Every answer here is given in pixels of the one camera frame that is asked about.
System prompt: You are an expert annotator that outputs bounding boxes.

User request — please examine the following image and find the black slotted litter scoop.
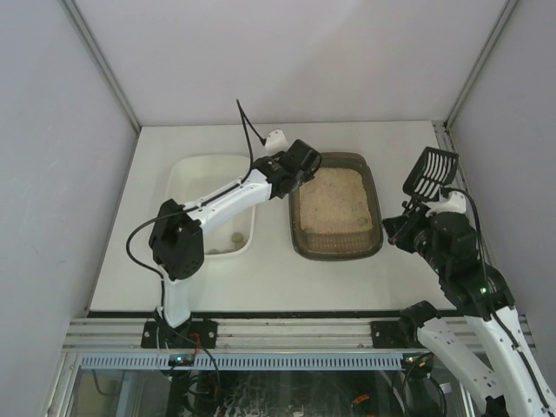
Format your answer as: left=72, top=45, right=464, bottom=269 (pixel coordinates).
left=402, top=147, right=459, bottom=203

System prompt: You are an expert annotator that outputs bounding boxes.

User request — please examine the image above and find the dark brown litter box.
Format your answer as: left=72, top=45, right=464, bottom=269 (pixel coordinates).
left=288, top=152, right=383, bottom=261

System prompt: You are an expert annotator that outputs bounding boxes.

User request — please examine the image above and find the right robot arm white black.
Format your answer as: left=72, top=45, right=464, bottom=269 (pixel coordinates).
left=382, top=192, right=555, bottom=416

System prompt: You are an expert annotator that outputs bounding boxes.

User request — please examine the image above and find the aluminium left corner post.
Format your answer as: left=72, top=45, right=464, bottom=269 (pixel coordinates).
left=59, top=0, right=142, bottom=135

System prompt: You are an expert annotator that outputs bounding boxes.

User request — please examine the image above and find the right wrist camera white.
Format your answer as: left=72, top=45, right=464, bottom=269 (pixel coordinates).
left=427, top=191, right=467, bottom=216

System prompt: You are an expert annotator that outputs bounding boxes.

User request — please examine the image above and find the aluminium front mounting rail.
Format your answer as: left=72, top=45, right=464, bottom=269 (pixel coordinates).
left=63, top=317, right=421, bottom=353

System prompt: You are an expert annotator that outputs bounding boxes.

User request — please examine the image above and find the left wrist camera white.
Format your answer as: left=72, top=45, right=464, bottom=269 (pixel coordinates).
left=264, top=129, right=288, bottom=155

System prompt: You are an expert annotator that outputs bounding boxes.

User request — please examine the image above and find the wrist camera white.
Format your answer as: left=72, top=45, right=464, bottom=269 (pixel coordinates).
left=264, top=129, right=288, bottom=155
left=427, top=191, right=467, bottom=216

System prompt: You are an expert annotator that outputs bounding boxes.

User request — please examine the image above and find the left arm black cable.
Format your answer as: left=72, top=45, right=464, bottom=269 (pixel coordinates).
left=125, top=98, right=270, bottom=305

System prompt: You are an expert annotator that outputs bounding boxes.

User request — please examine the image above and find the grey slotted cable duct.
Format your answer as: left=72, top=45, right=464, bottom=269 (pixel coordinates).
left=80, top=352, right=403, bottom=371

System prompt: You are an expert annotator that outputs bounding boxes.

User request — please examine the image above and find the aluminium corner post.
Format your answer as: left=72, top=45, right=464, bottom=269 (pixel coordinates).
left=59, top=0, right=142, bottom=135
left=444, top=0, right=521, bottom=129

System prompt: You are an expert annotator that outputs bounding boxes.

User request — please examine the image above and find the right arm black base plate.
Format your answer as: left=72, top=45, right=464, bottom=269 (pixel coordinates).
left=370, top=321, right=421, bottom=349

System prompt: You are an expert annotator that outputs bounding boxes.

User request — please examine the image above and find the white plastic waste bin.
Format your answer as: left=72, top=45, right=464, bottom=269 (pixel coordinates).
left=165, top=155, right=255, bottom=260

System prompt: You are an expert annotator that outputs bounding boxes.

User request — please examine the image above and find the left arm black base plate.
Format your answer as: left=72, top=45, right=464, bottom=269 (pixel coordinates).
left=141, top=320, right=218, bottom=349

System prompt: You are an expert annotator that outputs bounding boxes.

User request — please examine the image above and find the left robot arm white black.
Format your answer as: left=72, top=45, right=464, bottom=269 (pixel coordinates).
left=149, top=139, right=322, bottom=328

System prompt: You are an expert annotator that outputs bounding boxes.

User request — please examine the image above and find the aluminium right corner post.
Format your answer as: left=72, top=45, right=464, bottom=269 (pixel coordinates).
left=444, top=0, right=521, bottom=129

